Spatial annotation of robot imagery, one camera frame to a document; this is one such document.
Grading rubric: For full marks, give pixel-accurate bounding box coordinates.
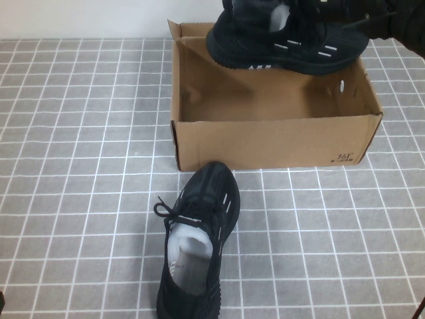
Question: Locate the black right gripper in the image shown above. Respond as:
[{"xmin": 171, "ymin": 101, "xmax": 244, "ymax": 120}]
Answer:
[{"xmin": 341, "ymin": 0, "xmax": 425, "ymax": 58}]

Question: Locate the black sneaker with striped collar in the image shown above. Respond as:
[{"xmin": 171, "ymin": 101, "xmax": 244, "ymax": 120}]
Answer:
[{"xmin": 205, "ymin": 0, "xmax": 370, "ymax": 76}]

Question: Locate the white foam shoe stuffing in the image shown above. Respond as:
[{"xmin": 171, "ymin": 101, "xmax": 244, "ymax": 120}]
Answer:
[
  {"xmin": 270, "ymin": 4, "xmax": 294, "ymax": 33},
  {"xmin": 167, "ymin": 221, "xmax": 214, "ymax": 265}
]

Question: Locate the brown cardboard shoe box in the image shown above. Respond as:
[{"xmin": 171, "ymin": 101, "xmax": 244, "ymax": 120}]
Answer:
[{"xmin": 167, "ymin": 19, "xmax": 384, "ymax": 172}]

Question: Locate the grey grid tablecloth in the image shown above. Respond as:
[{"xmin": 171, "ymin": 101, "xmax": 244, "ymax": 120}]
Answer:
[{"xmin": 0, "ymin": 37, "xmax": 425, "ymax": 319}]

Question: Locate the black sneaker with looped lace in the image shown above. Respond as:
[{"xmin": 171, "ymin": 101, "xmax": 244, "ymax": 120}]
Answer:
[{"xmin": 153, "ymin": 161, "xmax": 241, "ymax": 319}]

